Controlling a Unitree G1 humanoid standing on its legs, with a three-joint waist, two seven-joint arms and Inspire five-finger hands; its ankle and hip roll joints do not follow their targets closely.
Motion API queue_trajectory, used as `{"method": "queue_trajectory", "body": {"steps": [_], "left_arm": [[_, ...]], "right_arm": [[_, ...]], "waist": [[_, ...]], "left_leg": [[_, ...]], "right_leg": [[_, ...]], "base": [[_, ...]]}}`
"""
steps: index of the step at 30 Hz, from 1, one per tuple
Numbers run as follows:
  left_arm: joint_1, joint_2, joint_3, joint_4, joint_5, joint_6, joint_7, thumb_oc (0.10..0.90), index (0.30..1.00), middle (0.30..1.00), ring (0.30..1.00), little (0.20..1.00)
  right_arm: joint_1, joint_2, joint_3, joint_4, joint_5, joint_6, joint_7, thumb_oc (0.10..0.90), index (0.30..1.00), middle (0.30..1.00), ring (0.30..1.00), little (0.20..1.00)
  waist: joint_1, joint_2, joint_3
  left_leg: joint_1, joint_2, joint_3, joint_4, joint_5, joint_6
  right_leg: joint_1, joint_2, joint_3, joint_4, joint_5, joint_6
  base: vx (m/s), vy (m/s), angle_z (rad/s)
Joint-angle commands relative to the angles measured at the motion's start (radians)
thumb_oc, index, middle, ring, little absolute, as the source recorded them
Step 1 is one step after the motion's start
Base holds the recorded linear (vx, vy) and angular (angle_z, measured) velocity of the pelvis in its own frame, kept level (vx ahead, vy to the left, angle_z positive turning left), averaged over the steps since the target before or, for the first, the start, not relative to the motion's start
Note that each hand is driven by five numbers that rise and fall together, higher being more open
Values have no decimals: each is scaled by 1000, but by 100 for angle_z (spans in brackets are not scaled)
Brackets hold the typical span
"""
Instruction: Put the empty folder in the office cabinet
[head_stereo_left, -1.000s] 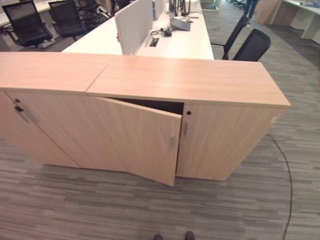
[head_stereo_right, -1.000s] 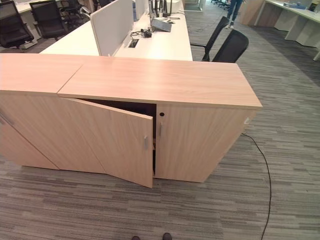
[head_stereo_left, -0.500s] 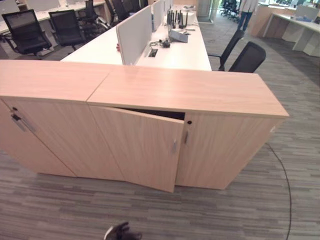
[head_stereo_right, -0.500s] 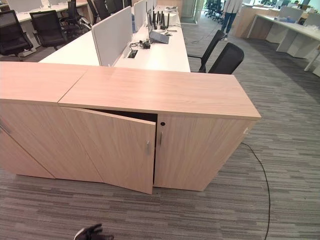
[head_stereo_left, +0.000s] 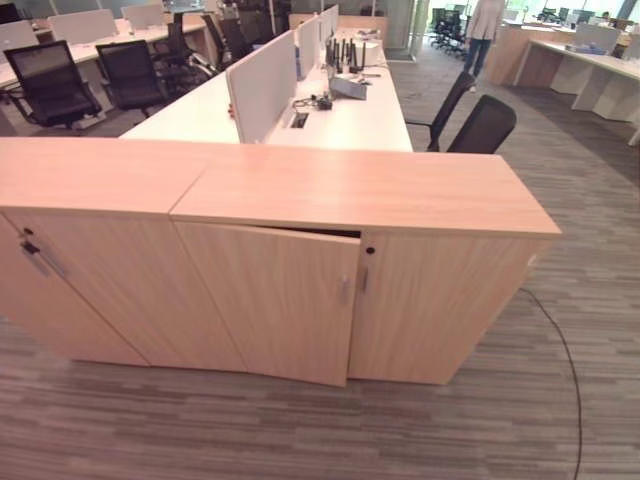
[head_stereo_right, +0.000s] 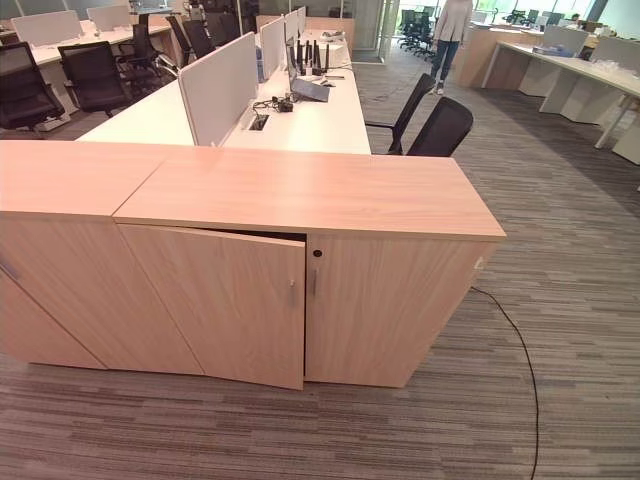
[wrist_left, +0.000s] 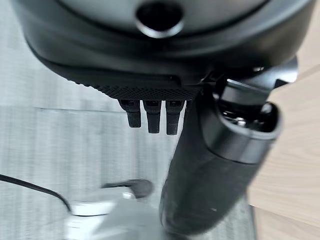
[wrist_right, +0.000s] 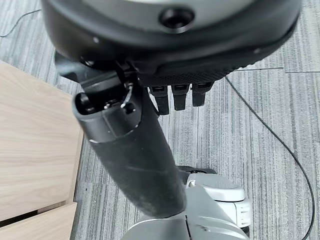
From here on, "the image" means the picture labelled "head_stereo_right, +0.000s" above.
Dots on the light wood office cabinet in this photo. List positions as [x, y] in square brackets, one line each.
[310, 190]

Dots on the wood cabinet door with lock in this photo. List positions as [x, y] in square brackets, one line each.
[380, 310]

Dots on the long white office desk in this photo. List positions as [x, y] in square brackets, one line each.
[320, 115]

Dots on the black mesh office chair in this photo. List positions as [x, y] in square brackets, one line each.
[140, 47]
[442, 127]
[407, 112]
[200, 35]
[92, 75]
[22, 87]

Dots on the light wood neighbouring cabinet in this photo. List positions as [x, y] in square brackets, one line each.
[65, 200]

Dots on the grey laptop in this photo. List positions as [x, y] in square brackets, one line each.
[309, 90]

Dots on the white desk divider panel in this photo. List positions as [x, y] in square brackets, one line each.
[220, 90]
[107, 17]
[47, 27]
[291, 22]
[272, 45]

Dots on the black antenna router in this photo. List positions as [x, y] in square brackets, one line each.
[312, 57]

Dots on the white box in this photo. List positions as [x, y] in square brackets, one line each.
[336, 54]

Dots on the person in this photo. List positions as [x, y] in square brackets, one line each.
[449, 35]

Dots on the white desk with grey legs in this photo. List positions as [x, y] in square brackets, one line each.
[575, 80]

